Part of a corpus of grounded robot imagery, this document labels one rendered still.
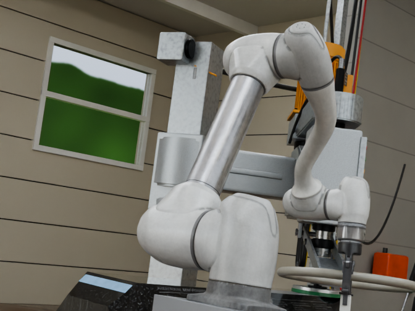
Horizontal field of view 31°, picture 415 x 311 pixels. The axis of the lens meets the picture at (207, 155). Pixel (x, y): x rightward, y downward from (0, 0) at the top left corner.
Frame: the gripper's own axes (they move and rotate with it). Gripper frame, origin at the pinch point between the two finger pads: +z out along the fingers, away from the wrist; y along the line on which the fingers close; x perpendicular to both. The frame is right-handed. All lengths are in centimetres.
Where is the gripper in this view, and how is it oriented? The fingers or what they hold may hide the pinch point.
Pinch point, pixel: (344, 306)
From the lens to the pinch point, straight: 243.4
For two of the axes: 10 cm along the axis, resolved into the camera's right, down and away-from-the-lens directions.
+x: -9.7, -0.7, 2.5
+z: -1.2, 9.8, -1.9
